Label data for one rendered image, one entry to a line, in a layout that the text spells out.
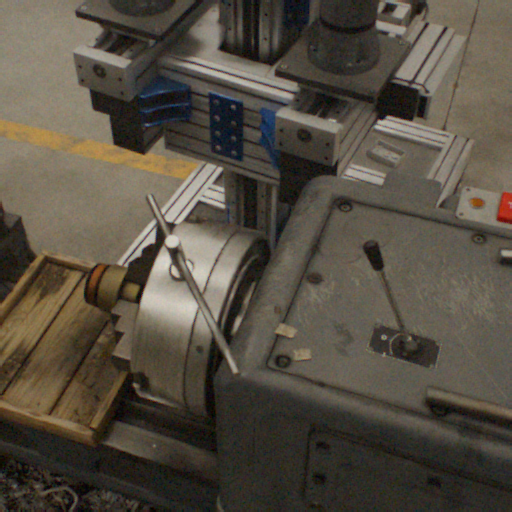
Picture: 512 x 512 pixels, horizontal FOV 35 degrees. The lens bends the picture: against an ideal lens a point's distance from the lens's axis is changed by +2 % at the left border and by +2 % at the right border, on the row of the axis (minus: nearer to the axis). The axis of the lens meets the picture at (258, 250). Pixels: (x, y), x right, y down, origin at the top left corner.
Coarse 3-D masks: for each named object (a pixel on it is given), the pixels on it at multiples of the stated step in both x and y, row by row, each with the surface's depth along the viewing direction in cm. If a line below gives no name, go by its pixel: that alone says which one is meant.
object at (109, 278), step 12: (96, 264) 138; (96, 276) 136; (108, 276) 135; (120, 276) 135; (84, 288) 136; (96, 288) 136; (108, 288) 135; (120, 288) 134; (132, 288) 135; (96, 300) 137; (108, 300) 135; (132, 300) 135; (108, 312) 138
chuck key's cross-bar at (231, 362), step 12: (156, 204) 119; (156, 216) 119; (168, 228) 117; (180, 252) 116; (180, 264) 114; (192, 276) 113; (192, 288) 111; (204, 300) 110; (204, 312) 108; (216, 324) 107; (216, 336) 105; (228, 348) 104; (228, 360) 102; (240, 372) 101
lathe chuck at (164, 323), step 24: (192, 216) 134; (192, 240) 125; (216, 240) 126; (168, 264) 122; (144, 288) 122; (168, 288) 121; (144, 312) 121; (168, 312) 120; (192, 312) 120; (144, 336) 121; (168, 336) 120; (144, 360) 123; (168, 360) 121; (168, 384) 124
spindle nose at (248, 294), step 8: (256, 264) 132; (248, 272) 128; (256, 272) 129; (248, 280) 127; (256, 280) 127; (240, 288) 126; (248, 288) 126; (240, 296) 125; (248, 296) 125; (232, 304) 124; (240, 304) 124; (248, 304) 124; (232, 312) 124; (240, 312) 124; (232, 320) 124; (240, 320) 123; (232, 328) 123; (224, 336) 124; (232, 336) 124
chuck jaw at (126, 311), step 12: (120, 300) 135; (120, 312) 133; (132, 312) 133; (120, 324) 131; (132, 324) 131; (120, 336) 132; (132, 336) 130; (120, 348) 128; (120, 360) 128; (144, 384) 128
